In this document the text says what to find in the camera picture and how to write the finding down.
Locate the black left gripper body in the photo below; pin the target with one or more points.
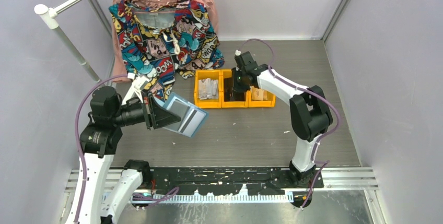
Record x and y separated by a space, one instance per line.
133 113

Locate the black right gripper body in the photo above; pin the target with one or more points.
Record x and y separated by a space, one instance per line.
239 82

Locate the grey credit card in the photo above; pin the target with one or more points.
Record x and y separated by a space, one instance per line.
179 108

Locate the white magnetic stripe card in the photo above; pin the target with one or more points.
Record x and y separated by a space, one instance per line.
192 122

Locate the yellow three-compartment bin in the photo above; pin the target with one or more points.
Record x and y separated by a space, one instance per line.
219 103

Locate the blue leather card holder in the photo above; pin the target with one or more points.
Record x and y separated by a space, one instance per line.
175 127

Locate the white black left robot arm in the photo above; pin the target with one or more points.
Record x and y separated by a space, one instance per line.
98 143

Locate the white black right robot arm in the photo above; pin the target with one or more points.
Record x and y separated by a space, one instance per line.
310 116

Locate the black cards stack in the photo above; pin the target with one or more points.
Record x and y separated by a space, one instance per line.
230 92

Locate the orange cards stack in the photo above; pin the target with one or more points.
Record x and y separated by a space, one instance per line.
258 94

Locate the silver cards stack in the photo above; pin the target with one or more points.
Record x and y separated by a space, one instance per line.
208 89

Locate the colourful comic print shorts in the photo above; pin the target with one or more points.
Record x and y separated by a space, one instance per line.
162 42

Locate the white metal clothes rack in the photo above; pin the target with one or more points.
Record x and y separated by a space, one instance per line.
49 15

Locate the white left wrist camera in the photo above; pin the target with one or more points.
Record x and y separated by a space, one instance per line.
137 86

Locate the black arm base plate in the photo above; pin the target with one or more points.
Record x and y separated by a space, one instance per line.
221 181

